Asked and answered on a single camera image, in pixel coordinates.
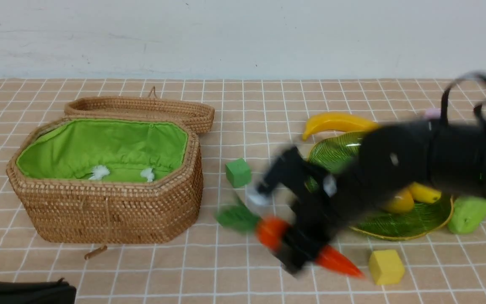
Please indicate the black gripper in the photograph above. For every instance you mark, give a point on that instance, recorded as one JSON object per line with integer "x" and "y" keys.
{"x": 341, "y": 200}

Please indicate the orange plastic carrot green leaves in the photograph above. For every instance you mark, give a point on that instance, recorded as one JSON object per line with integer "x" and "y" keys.
{"x": 270, "y": 229}

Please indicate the orange yellow plastic mango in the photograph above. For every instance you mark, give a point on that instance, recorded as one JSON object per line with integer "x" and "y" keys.
{"x": 401, "y": 203}

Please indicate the yellow plastic banana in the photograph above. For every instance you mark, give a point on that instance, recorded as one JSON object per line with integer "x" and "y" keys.
{"x": 336, "y": 121}

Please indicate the yellow plastic lemon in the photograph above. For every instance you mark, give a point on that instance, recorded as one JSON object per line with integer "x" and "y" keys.
{"x": 424, "y": 194}

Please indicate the light green plastic cucumber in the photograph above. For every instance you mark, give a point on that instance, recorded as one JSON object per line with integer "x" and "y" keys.
{"x": 468, "y": 213}

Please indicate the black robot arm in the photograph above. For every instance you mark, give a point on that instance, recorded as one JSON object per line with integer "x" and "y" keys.
{"x": 448, "y": 157}

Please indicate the yellow foam cube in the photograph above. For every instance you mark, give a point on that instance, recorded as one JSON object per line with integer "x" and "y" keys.
{"x": 386, "y": 267}

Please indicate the green foam cube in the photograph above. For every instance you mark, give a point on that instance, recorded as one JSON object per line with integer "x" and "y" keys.
{"x": 238, "y": 173}

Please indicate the green glass leaf plate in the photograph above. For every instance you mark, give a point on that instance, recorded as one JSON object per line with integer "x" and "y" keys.
{"x": 391, "y": 225}

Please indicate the checkered beige tablecloth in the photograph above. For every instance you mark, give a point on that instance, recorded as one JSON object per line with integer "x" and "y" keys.
{"x": 212, "y": 265}

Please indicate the woven wicker basket lid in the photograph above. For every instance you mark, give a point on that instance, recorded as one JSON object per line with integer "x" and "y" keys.
{"x": 197, "y": 117}

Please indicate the light pink foam cube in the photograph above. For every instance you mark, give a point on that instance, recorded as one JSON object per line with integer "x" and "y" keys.
{"x": 432, "y": 113}

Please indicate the wooden basket toggle clasp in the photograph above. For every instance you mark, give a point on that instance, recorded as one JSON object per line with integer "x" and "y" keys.
{"x": 95, "y": 252}

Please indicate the woven wicker basket green lining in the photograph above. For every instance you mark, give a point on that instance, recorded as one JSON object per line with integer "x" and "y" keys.
{"x": 109, "y": 181}

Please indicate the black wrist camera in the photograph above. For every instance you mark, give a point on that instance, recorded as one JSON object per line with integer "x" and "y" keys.
{"x": 307, "y": 181}

